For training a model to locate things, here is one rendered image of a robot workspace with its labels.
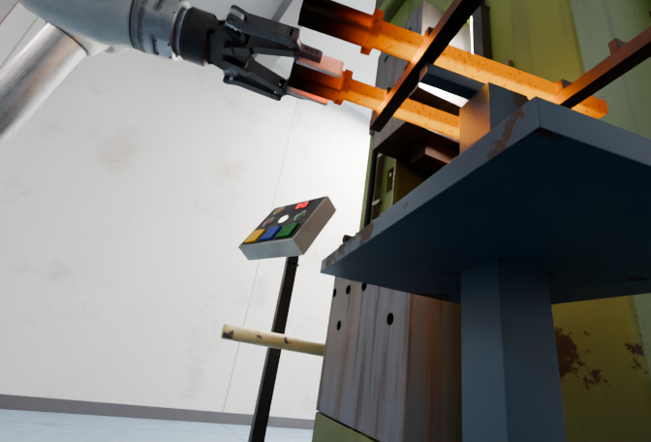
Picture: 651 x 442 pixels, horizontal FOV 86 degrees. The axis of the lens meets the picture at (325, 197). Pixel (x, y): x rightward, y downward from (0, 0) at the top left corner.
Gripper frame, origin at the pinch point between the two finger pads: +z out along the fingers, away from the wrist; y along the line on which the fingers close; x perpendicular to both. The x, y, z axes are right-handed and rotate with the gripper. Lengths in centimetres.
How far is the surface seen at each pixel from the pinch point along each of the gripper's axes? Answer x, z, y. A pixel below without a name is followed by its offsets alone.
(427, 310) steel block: -27.7, 33.4, -20.1
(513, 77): -0.6, 24.8, 13.5
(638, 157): -27.7, 13.3, 31.8
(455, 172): -27.2, 7.1, 25.1
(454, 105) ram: 38, 48, -32
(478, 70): -1.0, 19.6, 12.7
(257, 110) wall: 201, -21, -292
